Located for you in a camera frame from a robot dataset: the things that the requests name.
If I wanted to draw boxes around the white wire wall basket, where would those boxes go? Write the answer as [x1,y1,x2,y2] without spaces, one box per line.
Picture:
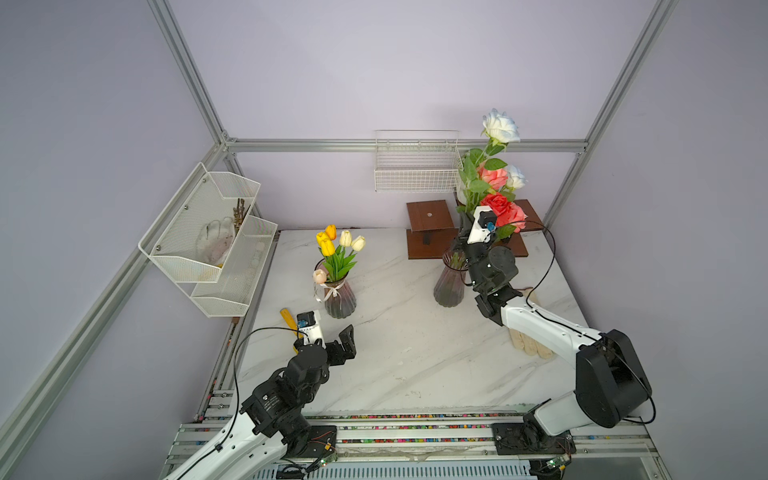
[374,130,460,193]

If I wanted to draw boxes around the black cable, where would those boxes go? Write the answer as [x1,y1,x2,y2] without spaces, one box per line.
[512,218,658,426]

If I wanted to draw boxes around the red rose flower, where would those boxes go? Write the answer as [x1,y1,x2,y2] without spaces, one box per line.
[480,193,512,224]

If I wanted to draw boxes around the orange tulip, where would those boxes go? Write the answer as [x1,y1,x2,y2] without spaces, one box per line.
[325,224,337,240]

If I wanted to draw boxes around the aluminium frame post left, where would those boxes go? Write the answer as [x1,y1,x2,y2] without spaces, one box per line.
[147,0,229,144]

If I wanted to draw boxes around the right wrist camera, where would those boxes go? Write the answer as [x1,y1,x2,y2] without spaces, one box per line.
[467,206,497,244]

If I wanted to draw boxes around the brown wooden tiered stand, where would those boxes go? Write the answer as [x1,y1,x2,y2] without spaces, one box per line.
[406,200,542,260]

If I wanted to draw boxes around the pink rose flower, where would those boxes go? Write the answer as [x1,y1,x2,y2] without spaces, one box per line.
[478,166,508,191]
[498,202,527,234]

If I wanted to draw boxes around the aluminium frame post right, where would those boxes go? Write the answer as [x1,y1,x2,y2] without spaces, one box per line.
[544,0,678,228]

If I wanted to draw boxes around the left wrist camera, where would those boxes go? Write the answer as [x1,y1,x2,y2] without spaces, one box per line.
[296,310,324,346]

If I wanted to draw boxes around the aluminium frame back rail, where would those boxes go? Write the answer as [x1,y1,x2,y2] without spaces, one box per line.
[224,138,588,153]

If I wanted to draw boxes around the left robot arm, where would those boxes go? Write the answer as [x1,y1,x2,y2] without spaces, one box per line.
[167,325,357,479]

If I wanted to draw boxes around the aluminium frame post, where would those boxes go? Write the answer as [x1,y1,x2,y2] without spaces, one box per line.
[147,0,229,144]
[544,0,678,228]

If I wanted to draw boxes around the yellow handled tool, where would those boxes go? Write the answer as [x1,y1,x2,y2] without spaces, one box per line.
[280,308,302,342]

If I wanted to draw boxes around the beige glove with red trim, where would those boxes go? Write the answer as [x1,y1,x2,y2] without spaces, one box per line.
[509,329,554,360]

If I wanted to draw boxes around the cream white tulip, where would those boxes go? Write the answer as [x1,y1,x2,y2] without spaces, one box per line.
[339,230,352,248]

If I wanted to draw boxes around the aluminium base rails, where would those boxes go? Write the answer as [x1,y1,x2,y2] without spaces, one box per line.
[158,389,673,480]

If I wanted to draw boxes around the white rose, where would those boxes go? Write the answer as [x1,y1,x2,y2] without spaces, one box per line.
[470,109,521,174]
[506,165,527,191]

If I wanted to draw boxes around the wide purple glass vase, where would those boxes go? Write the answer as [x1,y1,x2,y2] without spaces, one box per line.
[313,260,357,319]

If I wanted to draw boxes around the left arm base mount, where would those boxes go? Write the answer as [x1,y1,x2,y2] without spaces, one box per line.
[283,422,338,459]

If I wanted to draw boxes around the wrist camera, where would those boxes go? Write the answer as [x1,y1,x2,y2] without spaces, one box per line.
[467,206,497,244]
[296,310,324,346]

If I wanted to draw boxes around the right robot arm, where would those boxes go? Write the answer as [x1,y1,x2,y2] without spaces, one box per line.
[461,243,652,437]

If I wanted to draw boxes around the items in mesh shelf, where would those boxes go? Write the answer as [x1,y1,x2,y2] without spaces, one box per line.
[195,198,251,268]

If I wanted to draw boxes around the tall purple ribbed glass vase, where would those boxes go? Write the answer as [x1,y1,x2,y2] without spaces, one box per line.
[433,249,468,308]

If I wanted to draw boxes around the pale pink tulip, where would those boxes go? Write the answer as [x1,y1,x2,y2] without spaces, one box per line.
[312,268,328,285]

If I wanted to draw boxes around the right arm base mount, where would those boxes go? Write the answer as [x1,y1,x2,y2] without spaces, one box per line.
[491,399,575,456]

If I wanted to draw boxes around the white mesh two-tier shelf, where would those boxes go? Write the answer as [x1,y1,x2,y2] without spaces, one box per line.
[138,164,278,318]

